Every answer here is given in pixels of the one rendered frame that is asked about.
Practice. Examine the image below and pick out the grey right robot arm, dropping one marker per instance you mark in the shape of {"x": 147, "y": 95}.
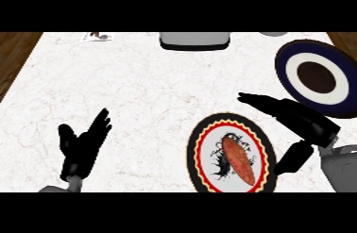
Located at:
{"x": 341, "y": 169}

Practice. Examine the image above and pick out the grey rounded object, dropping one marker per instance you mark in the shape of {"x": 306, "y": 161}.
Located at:
{"x": 273, "y": 33}

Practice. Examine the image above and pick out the grey and black appliance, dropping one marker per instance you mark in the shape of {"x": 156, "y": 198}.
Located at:
{"x": 195, "y": 41}

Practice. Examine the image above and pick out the red and black rimmed plate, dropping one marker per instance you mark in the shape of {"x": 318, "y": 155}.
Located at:
{"x": 209, "y": 155}

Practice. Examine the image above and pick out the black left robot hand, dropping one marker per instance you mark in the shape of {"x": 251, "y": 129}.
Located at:
{"x": 84, "y": 148}

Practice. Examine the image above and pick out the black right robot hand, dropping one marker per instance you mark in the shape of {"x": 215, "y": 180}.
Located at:
{"x": 297, "y": 120}

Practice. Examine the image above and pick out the small white printed card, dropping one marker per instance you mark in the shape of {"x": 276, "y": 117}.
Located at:
{"x": 98, "y": 37}

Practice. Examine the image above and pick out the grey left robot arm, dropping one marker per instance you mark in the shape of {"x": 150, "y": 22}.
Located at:
{"x": 66, "y": 186}

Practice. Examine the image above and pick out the navy and white plate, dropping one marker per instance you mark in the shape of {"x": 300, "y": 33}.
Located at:
{"x": 318, "y": 77}

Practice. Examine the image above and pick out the orange sweet potato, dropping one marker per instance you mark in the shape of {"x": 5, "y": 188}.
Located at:
{"x": 238, "y": 159}

